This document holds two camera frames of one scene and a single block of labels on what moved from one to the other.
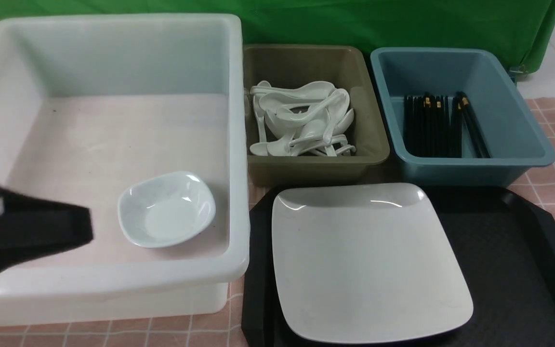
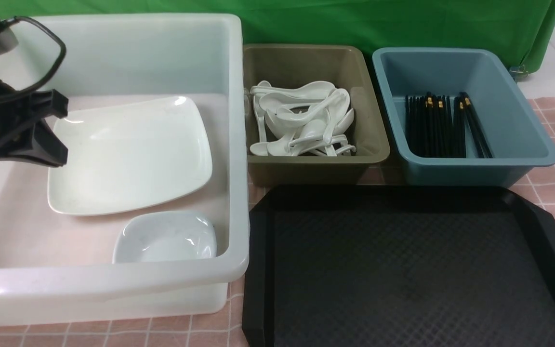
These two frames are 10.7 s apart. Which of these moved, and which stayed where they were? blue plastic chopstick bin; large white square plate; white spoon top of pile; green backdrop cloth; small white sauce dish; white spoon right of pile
Moved: small white sauce dish; large white square plate
Stayed: white spoon right of pile; green backdrop cloth; white spoon top of pile; blue plastic chopstick bin
